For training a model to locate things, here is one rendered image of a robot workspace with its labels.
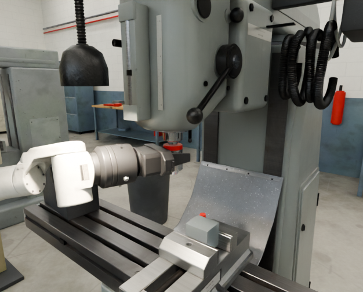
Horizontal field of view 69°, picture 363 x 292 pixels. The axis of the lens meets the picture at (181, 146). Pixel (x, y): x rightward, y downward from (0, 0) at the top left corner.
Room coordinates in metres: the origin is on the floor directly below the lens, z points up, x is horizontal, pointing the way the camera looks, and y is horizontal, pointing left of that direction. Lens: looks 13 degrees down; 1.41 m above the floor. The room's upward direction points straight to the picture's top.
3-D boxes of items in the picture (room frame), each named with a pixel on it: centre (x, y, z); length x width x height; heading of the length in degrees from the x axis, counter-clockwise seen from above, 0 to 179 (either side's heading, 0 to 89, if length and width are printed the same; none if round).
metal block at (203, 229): (0.56, -0.05, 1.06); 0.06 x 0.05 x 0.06; 52
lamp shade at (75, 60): (0.43, 0.15, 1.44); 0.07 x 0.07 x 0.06
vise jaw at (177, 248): (0.52, -0.01, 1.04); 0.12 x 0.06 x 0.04; 52
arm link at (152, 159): (0.57, 0.10, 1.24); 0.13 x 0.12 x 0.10; 32
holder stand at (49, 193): (0.94, 0.42, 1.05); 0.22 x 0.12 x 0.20; 46
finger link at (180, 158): (0.59, 0.00, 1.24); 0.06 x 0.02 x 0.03; 122
